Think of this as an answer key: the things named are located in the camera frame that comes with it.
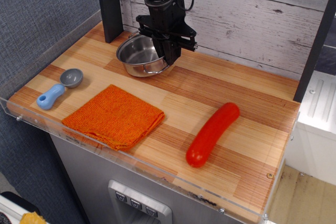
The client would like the clear acrylic table guard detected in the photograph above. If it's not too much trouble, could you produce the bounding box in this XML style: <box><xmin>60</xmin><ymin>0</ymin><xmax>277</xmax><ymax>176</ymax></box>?
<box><xmin>1</xmin><ymin>11</ymin><xmax>298</xmax><ymax>223</ymax></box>

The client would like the orange knitted cloth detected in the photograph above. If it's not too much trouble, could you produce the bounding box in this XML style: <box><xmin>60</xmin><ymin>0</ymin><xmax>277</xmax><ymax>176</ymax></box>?
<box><xmin>62</xmin><ymin>85</ymin><xmax>165</xmax><ymax>151</ymax></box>

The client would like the dark right upright post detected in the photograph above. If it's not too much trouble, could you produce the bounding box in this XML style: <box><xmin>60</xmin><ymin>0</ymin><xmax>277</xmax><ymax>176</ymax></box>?
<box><xmin>293</xmin><ymin>0</ymin><xmax>335</xmax><ymax>102</ymax></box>

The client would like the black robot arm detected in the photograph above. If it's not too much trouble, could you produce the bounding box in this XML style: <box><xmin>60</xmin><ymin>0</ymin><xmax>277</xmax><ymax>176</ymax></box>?
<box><xmin>136</xmin><ymin>0</ymin><xmax>197</xmax><ymax>66</ymax></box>

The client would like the grey toy fridge cabinet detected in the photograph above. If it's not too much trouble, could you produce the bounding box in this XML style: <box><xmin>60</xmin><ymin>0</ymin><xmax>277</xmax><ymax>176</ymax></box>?
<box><xmin>51</xmin><ymin>135</ymin><xmax>238</xmax><ymax>223</ymax></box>

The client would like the silver steel pot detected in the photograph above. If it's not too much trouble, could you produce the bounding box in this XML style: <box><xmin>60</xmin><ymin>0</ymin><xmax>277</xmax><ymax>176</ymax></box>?
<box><xmin>116</xmin><ymin>31</ymin><xmax>170</xmax><ymax>78</ymax></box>

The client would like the yellow tape piece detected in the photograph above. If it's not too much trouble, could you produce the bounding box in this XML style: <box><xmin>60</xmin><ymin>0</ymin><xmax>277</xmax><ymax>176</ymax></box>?
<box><xmin>19</xmin><ymin>212</ymin><xmax>47</xmax><ymax>224</ymax></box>

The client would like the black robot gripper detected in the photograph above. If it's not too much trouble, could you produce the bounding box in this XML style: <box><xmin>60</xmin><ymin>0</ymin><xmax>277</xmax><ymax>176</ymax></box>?
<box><xmin>136</xmin><ymin>0</ymin><xmax>197</xmax><ymax>66</ymax></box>

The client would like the dark upright post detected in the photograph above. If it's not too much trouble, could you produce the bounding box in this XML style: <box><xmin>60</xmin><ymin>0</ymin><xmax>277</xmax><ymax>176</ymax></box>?
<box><xmin>293</xmin><ymin>0</ymin><xmax>335</xmax><ymax>102</ymax></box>
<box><xmin>99</xmin><ymin>0</ymin><xmax>123</xmax><ymax>43</ymax></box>

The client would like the dark left upright post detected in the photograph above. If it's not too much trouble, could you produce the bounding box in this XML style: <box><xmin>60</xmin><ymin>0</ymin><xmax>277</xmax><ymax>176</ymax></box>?
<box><xmin>99</xmin><ymin>0</ymin><xmax>123</xmax><ymax>43</ymax></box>

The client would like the silver dispenser button panel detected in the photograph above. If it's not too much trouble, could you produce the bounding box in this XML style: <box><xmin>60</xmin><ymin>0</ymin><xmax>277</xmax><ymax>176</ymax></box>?
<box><xmin>108</xmin><ymin>179</ymin><xmax>173</xmax><ymax>223</ymax></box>

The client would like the blue grey ice cream scoop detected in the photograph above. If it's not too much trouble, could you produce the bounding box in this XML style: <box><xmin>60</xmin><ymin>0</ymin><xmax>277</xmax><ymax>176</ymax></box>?
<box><xmin>36</xmin><ymin>68</ymin><xmax>83</xmax><ymax>110</ymax></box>

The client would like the white side cabinet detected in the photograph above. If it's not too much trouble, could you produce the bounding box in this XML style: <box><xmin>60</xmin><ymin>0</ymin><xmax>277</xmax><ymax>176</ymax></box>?
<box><xmin>284</xmin><ymin>71</ymin><xmax>335</xmax><ymax>185</ymax></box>

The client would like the red toy sausage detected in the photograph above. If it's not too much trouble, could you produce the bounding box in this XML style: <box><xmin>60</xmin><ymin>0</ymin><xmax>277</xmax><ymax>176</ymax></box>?
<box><xmin>185</xmin><ymin>102</ymin><xmax>240</xmax><ymax>168</ymax></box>

